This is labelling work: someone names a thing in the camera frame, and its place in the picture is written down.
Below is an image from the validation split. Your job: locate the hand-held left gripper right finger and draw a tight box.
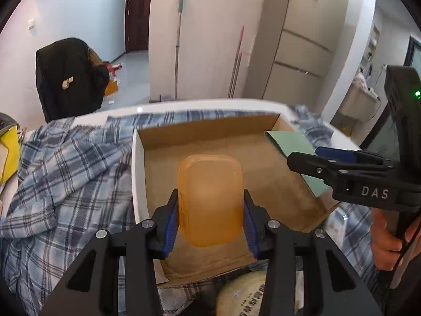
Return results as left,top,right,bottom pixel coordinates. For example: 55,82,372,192
243,189,384,316

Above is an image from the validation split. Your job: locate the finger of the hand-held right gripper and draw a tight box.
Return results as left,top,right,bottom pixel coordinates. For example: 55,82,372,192
287,151,394,189
315,146,392,168

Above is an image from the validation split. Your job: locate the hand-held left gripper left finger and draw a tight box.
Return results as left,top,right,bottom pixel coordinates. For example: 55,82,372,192
39,189,181,316

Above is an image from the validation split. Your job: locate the green card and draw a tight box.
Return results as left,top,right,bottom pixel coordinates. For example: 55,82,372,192
264,130,331,197

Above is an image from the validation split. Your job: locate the orange translucent plastic case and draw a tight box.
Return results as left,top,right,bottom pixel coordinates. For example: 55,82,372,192
178,154,244,247

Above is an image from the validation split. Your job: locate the cream round tub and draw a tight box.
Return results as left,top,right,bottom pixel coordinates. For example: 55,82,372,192
215,270,305,316

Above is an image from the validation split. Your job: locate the shallow cardboard box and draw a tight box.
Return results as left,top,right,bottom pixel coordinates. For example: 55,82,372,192
132,112,343,285

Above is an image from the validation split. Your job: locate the person's right hand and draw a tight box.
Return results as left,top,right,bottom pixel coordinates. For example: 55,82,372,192
371,207,421,272

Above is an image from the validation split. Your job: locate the washbasin cabinet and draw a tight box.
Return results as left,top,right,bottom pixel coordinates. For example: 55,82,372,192
340,81,382,130

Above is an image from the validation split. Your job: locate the pink cloth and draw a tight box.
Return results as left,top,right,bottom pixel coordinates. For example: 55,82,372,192
353,72,369,89

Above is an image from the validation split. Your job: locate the frosted glass door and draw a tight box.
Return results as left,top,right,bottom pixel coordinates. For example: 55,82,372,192
404,34,421,70

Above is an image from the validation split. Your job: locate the beige refrigerator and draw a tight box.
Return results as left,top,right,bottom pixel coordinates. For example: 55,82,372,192
243,0,351,112

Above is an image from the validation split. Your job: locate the blue plaid cloth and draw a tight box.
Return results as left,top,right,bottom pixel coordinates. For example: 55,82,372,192
0,103,389,316

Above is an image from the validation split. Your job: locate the small cardboard box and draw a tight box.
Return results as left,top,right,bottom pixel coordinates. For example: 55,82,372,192
104,79,119,97

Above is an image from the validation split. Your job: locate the yellow bag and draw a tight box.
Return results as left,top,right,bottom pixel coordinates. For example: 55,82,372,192
0,127,21,185

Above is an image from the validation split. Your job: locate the brown garment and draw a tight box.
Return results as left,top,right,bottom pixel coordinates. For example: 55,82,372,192
88,47,108,70

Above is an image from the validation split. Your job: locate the grey packet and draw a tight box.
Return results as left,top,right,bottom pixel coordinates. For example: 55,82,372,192
0,112,18,136

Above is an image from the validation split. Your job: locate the black jacket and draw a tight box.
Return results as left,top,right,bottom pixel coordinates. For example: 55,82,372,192
36,38,110,123

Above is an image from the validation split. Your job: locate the dark red wooden door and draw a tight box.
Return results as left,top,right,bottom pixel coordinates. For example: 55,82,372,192
124,0,154,54

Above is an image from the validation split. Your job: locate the grey handled mop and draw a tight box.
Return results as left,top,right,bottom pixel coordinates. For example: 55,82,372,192
149,0,187,103

